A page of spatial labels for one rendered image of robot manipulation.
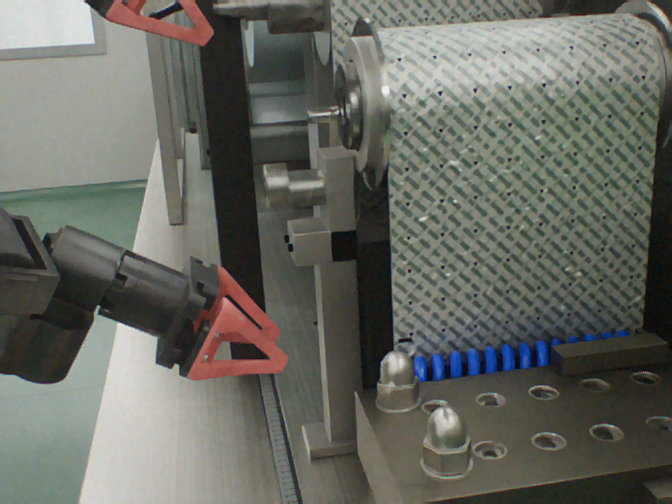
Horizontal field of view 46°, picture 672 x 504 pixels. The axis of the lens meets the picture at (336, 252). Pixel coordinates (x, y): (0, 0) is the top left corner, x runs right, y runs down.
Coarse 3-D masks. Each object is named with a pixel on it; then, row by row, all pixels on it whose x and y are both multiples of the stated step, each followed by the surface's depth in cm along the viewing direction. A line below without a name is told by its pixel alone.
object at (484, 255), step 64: (448, 192) 66; (512, 192) 67; (576, 192) 68; (640, 192) 69; (448, 256) 68; (512, 256) 69; (576, 256) 70; (640, 256) 71; (448, 320) 70; (512, 320) 71; (576, 320) 72; (640, 320) 73
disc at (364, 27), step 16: (352, 32) 71; (368, 32) 65; (384, 64) 62; (384, 80) 62; (384, 96) 62; (384, 112) 62; (384, 128) 62; (384, 144) 63; (384, 160) 64; (368, 176) 71; (384, 176) 66
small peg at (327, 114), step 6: (312, 108) 70; (318, 108) 70; (324, 108) 70; (330, 108) 70; (336, 108) 70; (312, 114) 70; (318, 114) 70; (324, 114) 70; (330, 114) 70; (336, 114) 70; (312, 120) 70; (318, 120) 70; (324, 120) 70; (330, 120) 70; (336, 120) 70
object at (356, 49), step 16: (352, 48) 67; (368, 48) 65; (656, 48) 67; (368, 64) 64; (368, 80) 63; (368, 96) 63; (368, 112) 63; (368, 128) 64; (368, 144) 65; (368, 160) 66
